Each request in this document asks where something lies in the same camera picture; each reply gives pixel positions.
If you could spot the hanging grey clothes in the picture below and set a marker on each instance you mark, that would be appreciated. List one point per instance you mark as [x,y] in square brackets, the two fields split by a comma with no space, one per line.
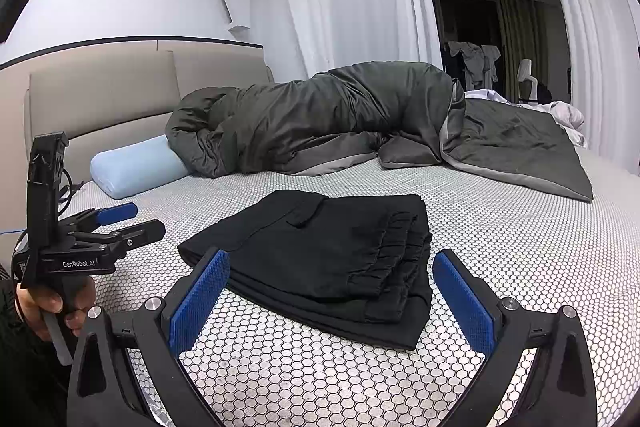
[475,62]

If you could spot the crumpled white sheet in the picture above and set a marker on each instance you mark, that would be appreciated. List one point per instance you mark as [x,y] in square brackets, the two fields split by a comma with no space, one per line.
[565,114]

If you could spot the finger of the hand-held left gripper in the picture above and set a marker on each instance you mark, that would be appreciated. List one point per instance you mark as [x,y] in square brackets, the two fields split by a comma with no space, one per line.
[140,234]
[115,212]

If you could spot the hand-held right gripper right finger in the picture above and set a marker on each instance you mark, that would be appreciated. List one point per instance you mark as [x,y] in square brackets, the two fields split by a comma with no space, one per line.
[462,302]

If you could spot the black pants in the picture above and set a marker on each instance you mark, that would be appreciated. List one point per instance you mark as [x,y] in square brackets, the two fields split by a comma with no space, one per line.
[310,247]

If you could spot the olive curtain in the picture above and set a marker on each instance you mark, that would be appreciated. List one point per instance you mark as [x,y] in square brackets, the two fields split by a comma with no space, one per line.
[520,37]

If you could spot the person's left hand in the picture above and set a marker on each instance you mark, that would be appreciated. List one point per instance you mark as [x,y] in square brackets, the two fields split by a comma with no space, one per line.
[37,302]

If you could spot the bed with white honeycomb sheet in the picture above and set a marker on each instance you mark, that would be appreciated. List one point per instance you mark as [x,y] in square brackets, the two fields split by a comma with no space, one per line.
[500,232]

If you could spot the light blue pillow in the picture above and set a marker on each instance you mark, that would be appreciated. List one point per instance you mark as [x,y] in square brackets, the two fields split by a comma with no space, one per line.
[135,167]

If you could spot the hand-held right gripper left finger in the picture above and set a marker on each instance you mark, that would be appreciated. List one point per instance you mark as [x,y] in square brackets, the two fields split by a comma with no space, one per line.
[200,302]

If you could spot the white chair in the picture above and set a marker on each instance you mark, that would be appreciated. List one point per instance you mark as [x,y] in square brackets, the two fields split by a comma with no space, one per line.
[525,77]

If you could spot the dark grey duvet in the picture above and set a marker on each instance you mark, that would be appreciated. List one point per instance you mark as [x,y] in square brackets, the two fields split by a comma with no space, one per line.
[325,117]

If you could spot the beige padded headboard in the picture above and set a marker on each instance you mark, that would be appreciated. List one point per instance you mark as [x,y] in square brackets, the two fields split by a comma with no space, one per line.
[100,97]

